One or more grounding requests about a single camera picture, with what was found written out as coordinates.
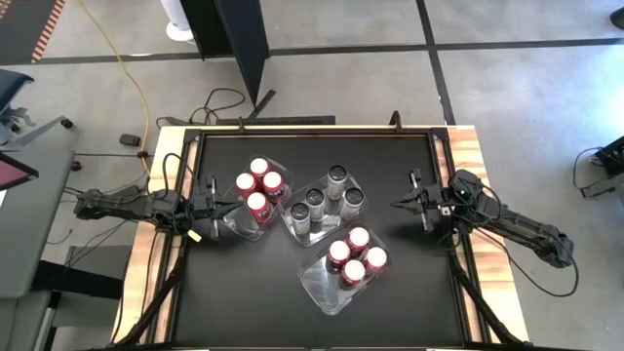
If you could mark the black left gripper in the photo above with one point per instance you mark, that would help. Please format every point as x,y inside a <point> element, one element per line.
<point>205,209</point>

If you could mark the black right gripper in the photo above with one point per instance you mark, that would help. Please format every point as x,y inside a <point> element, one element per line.
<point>434,202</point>

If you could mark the clear plastic storage bin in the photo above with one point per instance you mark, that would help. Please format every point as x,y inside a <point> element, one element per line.
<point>239,226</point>
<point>322,234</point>
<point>317,287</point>

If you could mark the red Fanta soda can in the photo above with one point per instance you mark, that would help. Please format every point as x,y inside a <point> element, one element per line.
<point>257,202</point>
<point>272,181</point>

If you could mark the white Celsius energy drink can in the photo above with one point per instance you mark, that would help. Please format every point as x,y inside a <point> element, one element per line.
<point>353,197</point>
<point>337,175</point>
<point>300,214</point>
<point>315,200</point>

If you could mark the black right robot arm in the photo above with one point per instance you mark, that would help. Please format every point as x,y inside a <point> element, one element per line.
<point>517,224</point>

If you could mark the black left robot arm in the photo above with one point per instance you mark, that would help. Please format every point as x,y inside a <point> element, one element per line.
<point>127,207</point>

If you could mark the black flat bar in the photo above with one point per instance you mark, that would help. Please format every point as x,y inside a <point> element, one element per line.
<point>292,120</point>

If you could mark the small black power adapter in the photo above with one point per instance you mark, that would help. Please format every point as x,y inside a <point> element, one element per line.
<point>130,140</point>

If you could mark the black folding divider screen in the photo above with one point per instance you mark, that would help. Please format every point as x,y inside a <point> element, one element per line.
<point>239,29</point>

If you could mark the white stand base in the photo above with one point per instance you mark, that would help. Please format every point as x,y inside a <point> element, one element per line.
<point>176,31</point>

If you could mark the grey desk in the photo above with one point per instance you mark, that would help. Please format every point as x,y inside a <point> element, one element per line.
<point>29,234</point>

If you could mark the black equipment box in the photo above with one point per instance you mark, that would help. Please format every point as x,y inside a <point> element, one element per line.
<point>612,161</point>

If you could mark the computer screen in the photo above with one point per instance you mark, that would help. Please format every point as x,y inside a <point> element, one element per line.
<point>12,173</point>

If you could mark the blue grey office chair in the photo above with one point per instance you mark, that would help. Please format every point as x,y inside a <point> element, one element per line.
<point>12,88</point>

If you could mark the black rounded floor object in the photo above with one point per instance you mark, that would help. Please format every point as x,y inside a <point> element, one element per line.
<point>616,18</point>

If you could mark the black hazard-striped floor mat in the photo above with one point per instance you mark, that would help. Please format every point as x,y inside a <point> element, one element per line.
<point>19,24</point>

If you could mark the black triangular rail bracket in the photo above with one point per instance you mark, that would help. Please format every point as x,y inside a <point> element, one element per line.
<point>396,124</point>
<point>240,123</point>

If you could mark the black diagonal frame strut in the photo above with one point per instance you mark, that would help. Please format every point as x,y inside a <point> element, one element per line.
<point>156,302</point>
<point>487,312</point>

